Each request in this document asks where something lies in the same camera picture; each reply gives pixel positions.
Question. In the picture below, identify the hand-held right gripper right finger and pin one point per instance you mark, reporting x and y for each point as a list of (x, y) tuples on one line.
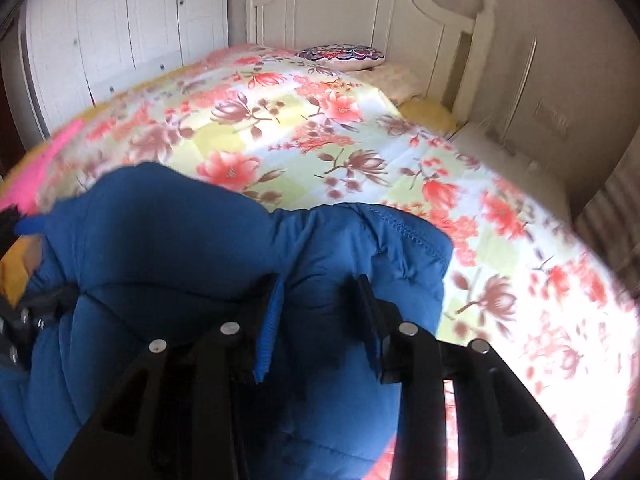
[(370, 332)]

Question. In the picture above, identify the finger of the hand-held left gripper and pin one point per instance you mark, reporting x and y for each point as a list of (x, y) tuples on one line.
[(7, 227), (25, 317)]

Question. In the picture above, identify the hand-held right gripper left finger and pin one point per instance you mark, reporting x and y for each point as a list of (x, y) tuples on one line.
[(267, 335)]

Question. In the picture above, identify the blue puffer jacket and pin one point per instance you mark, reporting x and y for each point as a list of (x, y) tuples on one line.
[(175, 270)]

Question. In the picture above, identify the yellow cloth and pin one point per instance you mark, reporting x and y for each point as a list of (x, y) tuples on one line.
[(15, 265)]

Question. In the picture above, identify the pink cloth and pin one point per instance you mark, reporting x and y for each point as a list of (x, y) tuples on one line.
[(55, 155)]

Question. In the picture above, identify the floral quilt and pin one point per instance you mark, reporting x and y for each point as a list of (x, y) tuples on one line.
[(325, 140)]

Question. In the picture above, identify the white wardrobe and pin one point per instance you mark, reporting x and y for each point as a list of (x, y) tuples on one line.
[(125, 35)]

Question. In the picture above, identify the yellow cushion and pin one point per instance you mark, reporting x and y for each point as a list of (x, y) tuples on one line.
[(430, 112)]

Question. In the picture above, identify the beige pillow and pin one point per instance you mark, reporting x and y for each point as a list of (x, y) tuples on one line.
[(390, 80)]

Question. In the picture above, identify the striped curtain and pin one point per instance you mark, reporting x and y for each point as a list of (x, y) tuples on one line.
[(612, 210)]

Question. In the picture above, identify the patterned round cushion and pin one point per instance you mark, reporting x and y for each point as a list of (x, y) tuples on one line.
[(340, 56)]

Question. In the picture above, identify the white wooden headboard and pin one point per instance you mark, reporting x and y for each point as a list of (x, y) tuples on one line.
[(370, 15)]

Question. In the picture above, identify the wall socket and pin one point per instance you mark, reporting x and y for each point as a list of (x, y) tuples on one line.
[(552, 115)]

